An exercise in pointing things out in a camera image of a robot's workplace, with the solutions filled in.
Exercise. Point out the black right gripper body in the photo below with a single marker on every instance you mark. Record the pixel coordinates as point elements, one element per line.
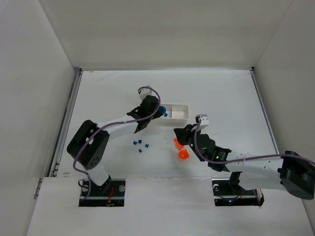
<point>185,137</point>

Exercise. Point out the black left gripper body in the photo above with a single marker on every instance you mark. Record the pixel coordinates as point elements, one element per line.
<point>152,108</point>

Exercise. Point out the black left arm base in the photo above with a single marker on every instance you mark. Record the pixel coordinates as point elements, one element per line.
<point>111,195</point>

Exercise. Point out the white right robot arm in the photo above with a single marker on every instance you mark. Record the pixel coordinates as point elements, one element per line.
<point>287,172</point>

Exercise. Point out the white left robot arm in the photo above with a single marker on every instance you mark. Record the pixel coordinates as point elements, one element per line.
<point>88,145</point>

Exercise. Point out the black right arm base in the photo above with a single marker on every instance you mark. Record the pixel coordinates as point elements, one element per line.
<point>227,196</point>

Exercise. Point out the orange funnel lego far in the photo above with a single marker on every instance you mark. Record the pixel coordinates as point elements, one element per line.
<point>178,145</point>

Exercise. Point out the orange funnel lego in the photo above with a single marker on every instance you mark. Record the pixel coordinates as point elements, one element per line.
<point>178,145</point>
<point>183,155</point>

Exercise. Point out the orange funnel lego near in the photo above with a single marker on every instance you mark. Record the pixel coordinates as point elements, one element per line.
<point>183,155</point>

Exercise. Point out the white three-compartment tray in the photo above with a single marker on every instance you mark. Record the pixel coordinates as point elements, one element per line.
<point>178,115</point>

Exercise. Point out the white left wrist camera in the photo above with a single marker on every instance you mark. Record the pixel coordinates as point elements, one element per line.
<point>144,92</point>

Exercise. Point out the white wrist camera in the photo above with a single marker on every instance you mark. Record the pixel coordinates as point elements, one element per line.
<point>202,121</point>
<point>144,92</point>

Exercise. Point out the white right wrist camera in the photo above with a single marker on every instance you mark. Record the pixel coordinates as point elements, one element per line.
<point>202,121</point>

